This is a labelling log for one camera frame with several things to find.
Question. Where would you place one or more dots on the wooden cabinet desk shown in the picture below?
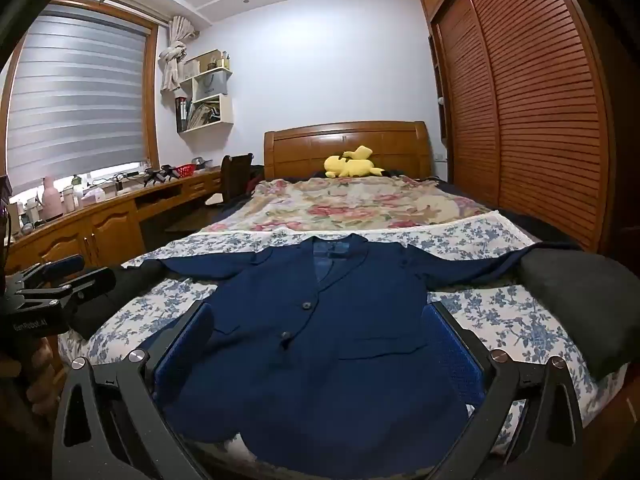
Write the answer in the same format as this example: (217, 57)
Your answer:
(110, 230)

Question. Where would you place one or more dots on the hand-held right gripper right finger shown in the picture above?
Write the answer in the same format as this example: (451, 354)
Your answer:
(450, 350)

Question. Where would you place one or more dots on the white paper bag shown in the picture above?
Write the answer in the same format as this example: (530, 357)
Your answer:
(210, 87)

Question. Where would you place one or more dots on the person's left hand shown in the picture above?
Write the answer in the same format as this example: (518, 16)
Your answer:
(39, 375)

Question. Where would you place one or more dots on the tied beige curtain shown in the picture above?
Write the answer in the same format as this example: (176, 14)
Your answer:
(172, 60)

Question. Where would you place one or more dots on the metal bowl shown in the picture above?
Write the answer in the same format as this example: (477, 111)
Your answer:
(201, 162)

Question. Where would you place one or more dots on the row of books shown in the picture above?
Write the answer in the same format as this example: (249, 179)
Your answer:
(200, 115)

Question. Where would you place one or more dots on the black cloth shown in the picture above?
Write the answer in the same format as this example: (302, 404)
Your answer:
(125, 290)
(575, 300)

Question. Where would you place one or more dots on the red basket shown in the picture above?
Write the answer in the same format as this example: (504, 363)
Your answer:
(185, 170)

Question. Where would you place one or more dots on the wooden louvred wardrobe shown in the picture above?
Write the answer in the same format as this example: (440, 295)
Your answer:
(525, 110)

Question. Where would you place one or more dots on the small green plant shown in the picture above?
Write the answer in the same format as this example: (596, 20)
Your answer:
(76, 180)

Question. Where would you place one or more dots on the white jar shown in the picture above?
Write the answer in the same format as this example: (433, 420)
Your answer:
(71, 200)

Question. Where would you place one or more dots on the wooden window frame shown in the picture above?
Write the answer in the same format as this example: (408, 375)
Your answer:
(150, 100)

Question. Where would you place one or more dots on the black tripod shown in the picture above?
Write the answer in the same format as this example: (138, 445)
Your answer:
(160, 175)

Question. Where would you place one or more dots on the dark wooden chair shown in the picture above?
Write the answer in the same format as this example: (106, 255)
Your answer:
(235, 175)

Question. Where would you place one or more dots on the wooden bed headboard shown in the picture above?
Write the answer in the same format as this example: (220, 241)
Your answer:
(300, 145)

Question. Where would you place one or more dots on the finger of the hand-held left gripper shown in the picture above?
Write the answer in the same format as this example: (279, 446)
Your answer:
(95, 280)
(60, 265)

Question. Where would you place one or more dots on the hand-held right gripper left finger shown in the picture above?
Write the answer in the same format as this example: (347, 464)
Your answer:
(182, 350)

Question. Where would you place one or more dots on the white wall shelf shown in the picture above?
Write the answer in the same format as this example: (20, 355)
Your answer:
(227, 110)

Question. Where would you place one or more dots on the navy blue suit jacket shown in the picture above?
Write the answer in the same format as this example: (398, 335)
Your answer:
(320, 360)

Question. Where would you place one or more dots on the pink tissue box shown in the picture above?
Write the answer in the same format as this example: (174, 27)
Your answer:
(92, 194)

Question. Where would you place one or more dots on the pink floral quilt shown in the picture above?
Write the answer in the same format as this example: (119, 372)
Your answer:
(350, 205)

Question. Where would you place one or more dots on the wooden bed footboard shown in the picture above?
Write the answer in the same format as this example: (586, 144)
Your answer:
(617, 410)

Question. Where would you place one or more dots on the pink thermos jug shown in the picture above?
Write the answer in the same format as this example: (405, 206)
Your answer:
(51, 202)

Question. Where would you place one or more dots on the grey window blind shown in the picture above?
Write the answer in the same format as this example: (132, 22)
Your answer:
(75, 100)

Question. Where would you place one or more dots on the yellow plush toy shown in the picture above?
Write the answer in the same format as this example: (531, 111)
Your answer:
(350, 166)

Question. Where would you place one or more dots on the blue floral bedsheet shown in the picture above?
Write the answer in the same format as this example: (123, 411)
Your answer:
(500, 310)

